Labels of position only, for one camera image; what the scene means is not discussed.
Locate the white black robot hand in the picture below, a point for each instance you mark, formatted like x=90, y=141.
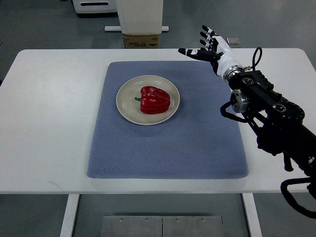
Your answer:
x=216, y=51

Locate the red bell pepper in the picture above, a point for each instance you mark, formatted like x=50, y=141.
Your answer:
x=153, y=100

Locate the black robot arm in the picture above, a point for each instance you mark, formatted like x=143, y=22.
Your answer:
x=277, y=124

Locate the small grey floor plate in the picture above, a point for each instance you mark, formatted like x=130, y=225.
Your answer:
x=233, y=41

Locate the cream round plate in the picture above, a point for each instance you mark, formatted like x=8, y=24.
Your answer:
x=130, y=108

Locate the metal floor plate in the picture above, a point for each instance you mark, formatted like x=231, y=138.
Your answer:
x=162, y=226

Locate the cardboard box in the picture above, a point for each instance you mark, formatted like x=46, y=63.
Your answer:
x=141, y=41

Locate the blue textured mat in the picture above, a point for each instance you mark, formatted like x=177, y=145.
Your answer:
x=195, y=143

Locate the white machine with slot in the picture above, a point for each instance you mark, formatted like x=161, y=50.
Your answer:
x=94, y=6

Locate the right white table leg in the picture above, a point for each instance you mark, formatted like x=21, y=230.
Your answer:
x=251, y=215

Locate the white table leg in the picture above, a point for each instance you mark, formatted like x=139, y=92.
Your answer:
x=69, y=215
x=251, y=215

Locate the left white table leg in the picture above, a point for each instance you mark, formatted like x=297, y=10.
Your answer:
x=69, y=215

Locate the white pedestal column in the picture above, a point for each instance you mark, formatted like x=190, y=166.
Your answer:
x=139, y=17

